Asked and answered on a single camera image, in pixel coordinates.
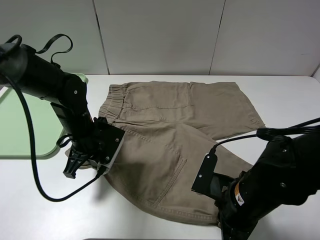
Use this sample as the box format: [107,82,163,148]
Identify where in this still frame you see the green plastic tray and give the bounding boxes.
[0,72,90,160]

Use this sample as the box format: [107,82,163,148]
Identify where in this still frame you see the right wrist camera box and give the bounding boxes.
[191,146,234,200]

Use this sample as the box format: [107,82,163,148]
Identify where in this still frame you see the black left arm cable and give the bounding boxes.
[0,34,107,203]

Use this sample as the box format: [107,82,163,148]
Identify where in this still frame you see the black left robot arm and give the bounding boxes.
[0,42,107,179]

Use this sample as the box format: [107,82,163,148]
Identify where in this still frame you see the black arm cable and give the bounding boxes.
[211,117,320,156]
[0,34,107,203]

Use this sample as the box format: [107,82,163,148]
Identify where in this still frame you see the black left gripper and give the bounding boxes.
[63,116,108,179]

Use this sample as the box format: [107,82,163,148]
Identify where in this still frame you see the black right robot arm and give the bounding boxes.
[215,133,320,240]

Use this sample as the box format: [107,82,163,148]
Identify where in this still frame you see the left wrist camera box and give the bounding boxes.
[89,123,125,177]

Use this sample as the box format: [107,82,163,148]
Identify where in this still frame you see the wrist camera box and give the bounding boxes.
[191,146,234,200]
[89,123,125,177]

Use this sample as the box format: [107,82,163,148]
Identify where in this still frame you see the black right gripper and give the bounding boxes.
[215,172,260,240]

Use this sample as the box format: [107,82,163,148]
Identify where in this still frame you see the khaki shorts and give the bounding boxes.
[64,80,266,228]

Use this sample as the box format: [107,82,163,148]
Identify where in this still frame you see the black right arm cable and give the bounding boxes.
[211,117,320,156]

